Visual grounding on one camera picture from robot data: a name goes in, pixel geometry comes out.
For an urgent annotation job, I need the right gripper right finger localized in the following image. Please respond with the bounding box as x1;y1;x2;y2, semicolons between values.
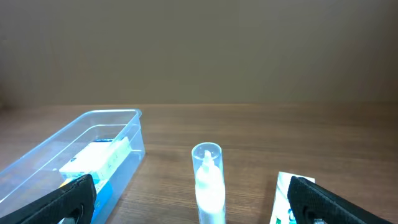
287;176;391;224

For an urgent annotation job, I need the clear plastic container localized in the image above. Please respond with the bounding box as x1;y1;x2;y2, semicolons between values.
1;109;145;223

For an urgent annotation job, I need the Hansaplast plaster box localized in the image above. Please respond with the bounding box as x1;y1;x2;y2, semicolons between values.
59;137;132;180

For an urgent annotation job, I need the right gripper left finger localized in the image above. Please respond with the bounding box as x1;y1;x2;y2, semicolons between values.
1;174;96;224

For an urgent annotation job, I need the white Panadol box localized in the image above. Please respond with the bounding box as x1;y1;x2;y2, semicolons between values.
270;172;315;224

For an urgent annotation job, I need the white spray bottle clear cap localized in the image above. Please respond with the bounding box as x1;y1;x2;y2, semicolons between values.
192;142;226;224

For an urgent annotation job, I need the blue yellow VapoDrops box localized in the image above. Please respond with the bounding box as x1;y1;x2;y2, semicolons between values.
58;177;114;224

